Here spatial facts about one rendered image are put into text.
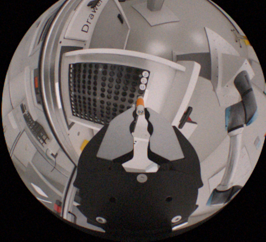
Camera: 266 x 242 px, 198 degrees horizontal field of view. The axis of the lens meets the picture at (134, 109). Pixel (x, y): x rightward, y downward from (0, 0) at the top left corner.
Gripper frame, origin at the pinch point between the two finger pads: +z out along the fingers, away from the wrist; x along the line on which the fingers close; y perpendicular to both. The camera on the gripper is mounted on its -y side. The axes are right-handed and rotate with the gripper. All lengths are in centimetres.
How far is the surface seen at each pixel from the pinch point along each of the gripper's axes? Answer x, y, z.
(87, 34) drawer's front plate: -17.5, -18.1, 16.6
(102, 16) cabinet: -17.5, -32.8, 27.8
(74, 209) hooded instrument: -51, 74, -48
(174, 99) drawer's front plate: 9.0, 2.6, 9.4
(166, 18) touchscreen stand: 33, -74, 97
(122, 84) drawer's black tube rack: -4.0, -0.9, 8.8
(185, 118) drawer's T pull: 12.5, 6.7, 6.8
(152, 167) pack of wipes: 14, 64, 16
